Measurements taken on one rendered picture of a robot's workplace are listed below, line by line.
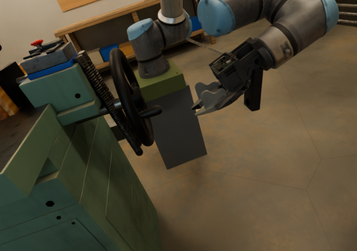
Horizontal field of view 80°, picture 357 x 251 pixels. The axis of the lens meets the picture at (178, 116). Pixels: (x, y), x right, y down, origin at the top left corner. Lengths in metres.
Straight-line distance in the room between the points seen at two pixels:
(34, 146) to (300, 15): 0.60
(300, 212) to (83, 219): 0.98
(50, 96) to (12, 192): 0.24
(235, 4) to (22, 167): 0.51
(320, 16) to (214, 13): 0.22
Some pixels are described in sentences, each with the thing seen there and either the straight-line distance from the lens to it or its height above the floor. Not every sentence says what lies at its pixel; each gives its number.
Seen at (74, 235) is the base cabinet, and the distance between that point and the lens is 0.66.
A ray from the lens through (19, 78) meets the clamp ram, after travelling 0.66.
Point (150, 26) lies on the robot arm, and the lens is 1.18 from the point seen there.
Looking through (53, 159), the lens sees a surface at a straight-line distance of 0.52.
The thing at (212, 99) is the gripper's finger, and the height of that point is 0.80.
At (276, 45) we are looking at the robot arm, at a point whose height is 0.89.
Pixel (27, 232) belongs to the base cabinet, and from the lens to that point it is 0.66.
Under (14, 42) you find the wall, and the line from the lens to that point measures 4.29.
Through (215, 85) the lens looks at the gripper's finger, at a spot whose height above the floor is 0.81.
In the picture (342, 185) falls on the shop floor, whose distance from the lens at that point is 1.39.
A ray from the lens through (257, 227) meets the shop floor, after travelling 1.20.
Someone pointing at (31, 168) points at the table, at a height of 0.86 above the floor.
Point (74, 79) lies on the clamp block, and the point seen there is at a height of 0.93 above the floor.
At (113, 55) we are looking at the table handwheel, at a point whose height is 0.95.
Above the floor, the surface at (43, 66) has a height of 0.98.
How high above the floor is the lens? 1.07
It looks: 33 degrees down
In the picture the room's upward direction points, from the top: 18 degrees counter-clockwise
